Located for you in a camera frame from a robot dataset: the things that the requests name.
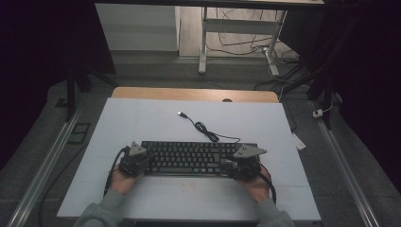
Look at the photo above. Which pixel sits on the white paper tag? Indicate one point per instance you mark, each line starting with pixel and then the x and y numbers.
pixel 299 142

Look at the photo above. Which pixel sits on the black keyboard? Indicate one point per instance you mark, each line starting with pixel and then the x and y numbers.
pixel 189 157

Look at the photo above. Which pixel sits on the person's left hand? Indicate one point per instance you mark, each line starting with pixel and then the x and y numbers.
pixel 119 184

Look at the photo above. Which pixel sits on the white board mat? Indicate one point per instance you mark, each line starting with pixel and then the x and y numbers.
pixel 142 119

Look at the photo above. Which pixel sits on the white-legged desk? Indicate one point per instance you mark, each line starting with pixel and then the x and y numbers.
pixel 239 26

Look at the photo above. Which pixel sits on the person's right hand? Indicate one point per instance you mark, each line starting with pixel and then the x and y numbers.
pixel 257 189

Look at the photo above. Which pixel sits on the white cabinet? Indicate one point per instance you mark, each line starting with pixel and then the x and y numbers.
pixel 135 28

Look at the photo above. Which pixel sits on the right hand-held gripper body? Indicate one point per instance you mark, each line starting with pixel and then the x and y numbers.
pixel 247 167

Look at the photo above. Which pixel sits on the dark curtain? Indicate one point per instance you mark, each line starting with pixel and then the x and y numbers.
pixel 369 63
pixel 31 63

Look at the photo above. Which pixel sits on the black stand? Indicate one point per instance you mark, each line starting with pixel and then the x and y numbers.
pixel 326 91
pixel 71 94

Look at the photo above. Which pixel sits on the aluminium rail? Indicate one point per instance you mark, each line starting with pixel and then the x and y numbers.
pixel 44 170
pixel 343 170

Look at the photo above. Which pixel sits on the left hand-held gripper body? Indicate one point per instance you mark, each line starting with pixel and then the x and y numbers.
pixel 132 164

